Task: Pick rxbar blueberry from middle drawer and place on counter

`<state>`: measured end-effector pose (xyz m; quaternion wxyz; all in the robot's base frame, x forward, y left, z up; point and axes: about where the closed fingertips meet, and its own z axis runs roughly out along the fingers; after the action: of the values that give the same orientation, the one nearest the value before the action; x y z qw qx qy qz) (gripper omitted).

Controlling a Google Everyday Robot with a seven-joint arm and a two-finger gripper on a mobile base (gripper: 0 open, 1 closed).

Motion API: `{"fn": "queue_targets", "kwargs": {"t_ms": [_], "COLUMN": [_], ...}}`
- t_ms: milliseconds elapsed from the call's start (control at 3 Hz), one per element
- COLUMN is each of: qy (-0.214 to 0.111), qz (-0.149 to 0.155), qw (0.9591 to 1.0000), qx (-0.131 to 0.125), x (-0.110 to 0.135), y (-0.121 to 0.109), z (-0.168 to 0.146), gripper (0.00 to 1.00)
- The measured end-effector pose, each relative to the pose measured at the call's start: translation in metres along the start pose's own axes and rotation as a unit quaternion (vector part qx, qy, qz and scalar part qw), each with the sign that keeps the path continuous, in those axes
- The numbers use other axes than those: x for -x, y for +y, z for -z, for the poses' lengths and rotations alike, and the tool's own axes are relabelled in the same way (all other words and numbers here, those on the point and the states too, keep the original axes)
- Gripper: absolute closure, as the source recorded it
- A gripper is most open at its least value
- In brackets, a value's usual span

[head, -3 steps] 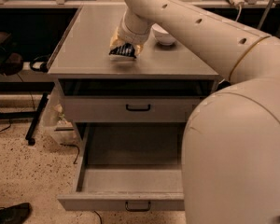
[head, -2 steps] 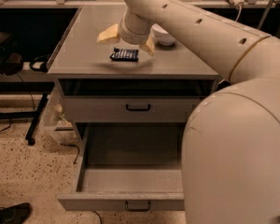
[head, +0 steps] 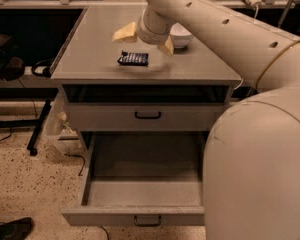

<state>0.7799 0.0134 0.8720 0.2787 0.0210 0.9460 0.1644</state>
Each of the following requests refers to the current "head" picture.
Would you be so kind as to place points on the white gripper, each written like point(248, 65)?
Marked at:
point(148, 34)

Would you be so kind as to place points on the blue rxbar blueberry bar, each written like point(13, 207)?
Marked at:
point(133, 59)

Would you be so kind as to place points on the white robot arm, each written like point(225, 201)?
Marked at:
point(252, 156)

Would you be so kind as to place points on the grey drawer cabinet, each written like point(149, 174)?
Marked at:
point(88, 72)

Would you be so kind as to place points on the open grey middle drawer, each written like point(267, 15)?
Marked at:
point(142, 179)

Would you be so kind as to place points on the white ceramic bowl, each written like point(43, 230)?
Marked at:
point(180, 36)

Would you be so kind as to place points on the clear plastic bin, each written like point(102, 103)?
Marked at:
point(58, 131)

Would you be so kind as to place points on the metal pole stand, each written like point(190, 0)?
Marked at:
point(284, 13)

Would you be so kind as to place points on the black shoe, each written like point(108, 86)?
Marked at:
point(17, 229)

